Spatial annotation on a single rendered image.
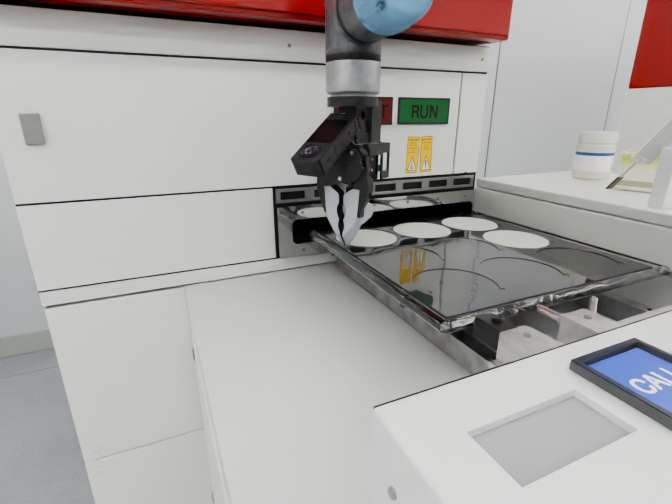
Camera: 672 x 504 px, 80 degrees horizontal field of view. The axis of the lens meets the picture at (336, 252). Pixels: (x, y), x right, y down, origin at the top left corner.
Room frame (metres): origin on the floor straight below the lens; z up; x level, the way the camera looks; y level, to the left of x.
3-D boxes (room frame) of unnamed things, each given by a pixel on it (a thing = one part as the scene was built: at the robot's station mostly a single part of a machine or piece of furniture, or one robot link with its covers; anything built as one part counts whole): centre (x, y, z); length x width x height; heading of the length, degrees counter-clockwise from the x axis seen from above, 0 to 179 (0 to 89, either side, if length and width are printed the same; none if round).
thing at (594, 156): (0.86, -0.55, 1.01); 0.07 x 0.07 x 0.10
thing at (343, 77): (0.60, -0.02, 1.14); 0.08 x 0.08 x 0.05
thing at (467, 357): (0.48, -0.11, 0.84); 0.50 x 0.02 x 0.03; 24
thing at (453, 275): (0.58, -0.20, 0.90); 0.34 x 0.34 x 0.01; 24
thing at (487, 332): (0.34, -0.15, 0.90); 0.04 x 0.02 x 0.03; 24
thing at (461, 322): (0.42, -0.27, 0.90); 0.38 x 0.01 x 0.01; 114
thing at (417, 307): (0.51, -0.03, 0.90); 0.37 x 0.01 x 0.01; 24
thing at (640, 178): (0.71, -0.55, 1.00); 0.07 x 0.07 x 0.07; 44
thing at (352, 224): (0.59, -0.04, 0.95); 0.06 x 0.03 x 0.09; 144
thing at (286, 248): (0.77, -0.10, 0.89); 0.44 x 0.02 x 0.10; 114
